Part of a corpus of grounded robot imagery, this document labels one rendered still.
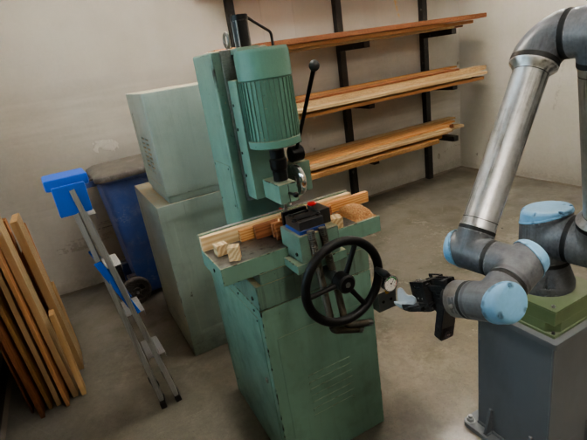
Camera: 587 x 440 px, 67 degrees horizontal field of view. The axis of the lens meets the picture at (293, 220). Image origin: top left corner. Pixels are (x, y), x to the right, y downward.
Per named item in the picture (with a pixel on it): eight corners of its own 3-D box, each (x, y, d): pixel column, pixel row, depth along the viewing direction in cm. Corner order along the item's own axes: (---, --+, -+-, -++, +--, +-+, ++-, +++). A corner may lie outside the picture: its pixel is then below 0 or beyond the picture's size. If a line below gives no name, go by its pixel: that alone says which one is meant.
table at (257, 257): (233, 299, 128) (230, 281, 126) (203, 264, 154) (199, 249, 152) (399, 237, 152) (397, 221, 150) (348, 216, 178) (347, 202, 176)
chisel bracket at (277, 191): (282, 209, 152) (278, 186, 149) (265, 201, 164) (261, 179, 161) (300, 203, 155) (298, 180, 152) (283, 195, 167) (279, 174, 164)
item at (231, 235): (203, 252, 149) (200, 238, 148) (202, 250, 151) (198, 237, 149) (351, 204, 173) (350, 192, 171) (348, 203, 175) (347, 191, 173)
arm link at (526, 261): (503, 230, 108) (473, 262, 103) (552, 242, 99) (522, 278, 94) (509, 258, 112) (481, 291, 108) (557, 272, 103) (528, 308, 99)
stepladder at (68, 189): (154, 416, 210) (41, 185, 164) (142, 387, 231) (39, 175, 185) (186, 397, 216) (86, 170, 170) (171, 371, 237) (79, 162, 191)
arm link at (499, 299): (538, 304, 96) (513, 336, 92) (492, 299, 107) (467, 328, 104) (516, 270, 94) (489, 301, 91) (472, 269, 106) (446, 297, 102)
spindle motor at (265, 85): (262, 154, 140) (245, 49, 129) (242, 148, 155) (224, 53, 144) (310, 142, 147) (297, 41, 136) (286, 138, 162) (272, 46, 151)
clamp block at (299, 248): (301, 264, 136) (297, 237, 133) (282, 251, 148) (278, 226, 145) (341, 250, 142) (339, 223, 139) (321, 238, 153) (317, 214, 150)
